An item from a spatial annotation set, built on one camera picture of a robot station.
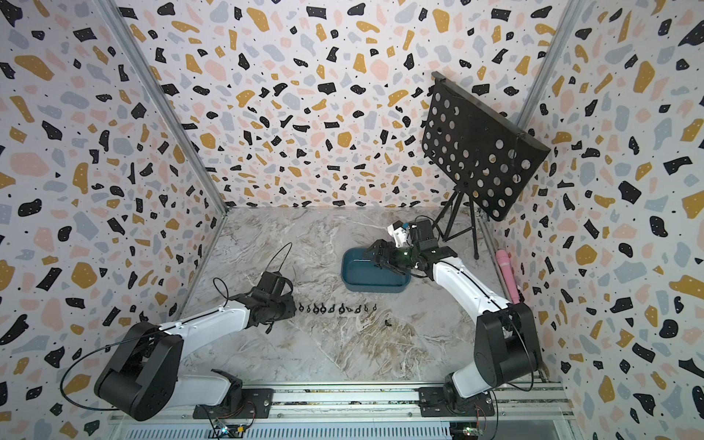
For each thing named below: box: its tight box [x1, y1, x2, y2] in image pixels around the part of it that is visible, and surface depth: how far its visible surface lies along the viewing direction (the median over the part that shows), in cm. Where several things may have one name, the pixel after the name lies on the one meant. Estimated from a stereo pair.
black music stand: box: [421, 71, 552, 261], surface depth 73 cm
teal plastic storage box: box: [341, 247, 412, 294], surface depth 102 cm
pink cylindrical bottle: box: [495, 248, 521, 305], surface depth 108 cm
